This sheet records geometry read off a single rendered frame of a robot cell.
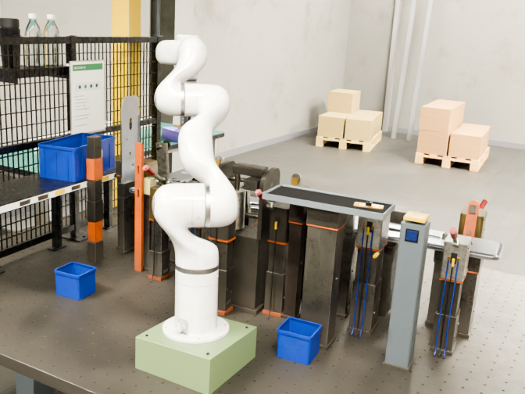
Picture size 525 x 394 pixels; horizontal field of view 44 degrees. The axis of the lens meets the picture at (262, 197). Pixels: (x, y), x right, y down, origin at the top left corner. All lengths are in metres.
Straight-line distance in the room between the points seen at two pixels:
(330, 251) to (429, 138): 6.58
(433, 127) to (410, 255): 6.59
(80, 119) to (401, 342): 1.62
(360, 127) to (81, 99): 6.45
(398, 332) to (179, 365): 0.63
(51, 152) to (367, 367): 1.40
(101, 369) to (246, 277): 0.58
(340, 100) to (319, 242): 7.64
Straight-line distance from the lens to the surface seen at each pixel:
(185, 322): 1.83
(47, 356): 2.00
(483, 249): 2.16
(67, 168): 2.54
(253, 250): 2.14
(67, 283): 2.33
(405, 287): 1.89
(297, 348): 1.94
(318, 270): 1.95
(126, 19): 3.13
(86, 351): 2.01
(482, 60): 10.48
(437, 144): 8.42
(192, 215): 1.73
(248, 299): 2.21
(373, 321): 2.16
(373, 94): 10.95
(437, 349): 2.12
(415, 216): 1.83
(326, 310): 1.99
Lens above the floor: 1.66
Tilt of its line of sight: 15 degrees down
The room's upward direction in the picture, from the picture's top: 3 degrees clockwise
